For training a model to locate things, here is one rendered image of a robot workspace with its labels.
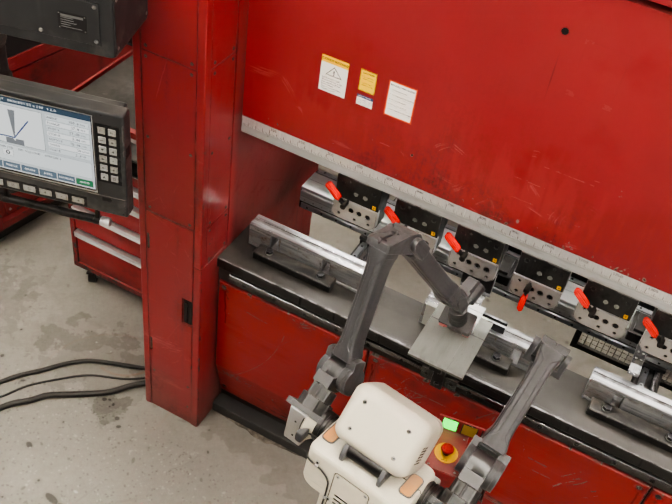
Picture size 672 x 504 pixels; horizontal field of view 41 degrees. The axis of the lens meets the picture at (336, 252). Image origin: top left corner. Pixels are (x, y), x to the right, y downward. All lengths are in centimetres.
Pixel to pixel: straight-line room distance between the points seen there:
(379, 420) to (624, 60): 102
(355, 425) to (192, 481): 154
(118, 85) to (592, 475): 227
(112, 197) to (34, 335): 151
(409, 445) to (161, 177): 126
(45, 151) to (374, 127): 93
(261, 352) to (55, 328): 112
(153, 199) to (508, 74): 123
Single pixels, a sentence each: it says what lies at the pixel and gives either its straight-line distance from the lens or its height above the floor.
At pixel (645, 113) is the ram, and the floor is 189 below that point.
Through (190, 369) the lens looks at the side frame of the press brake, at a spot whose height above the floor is 35.
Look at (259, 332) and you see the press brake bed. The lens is 324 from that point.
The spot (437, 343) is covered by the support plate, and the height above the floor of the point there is 100.
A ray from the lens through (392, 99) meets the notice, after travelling 254.
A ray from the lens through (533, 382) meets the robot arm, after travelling 229.
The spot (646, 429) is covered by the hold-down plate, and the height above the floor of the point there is 91.
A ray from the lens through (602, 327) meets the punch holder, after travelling 273.
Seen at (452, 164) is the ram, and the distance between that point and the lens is 256.
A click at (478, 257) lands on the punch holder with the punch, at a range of 271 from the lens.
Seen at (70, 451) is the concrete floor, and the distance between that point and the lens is 369.
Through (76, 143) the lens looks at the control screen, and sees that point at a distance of 260.
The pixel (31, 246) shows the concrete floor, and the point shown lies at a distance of 447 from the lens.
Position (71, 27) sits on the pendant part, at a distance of 242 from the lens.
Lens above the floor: 304
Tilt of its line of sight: 43 degrees down
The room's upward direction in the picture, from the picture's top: 9 degrees clockwise
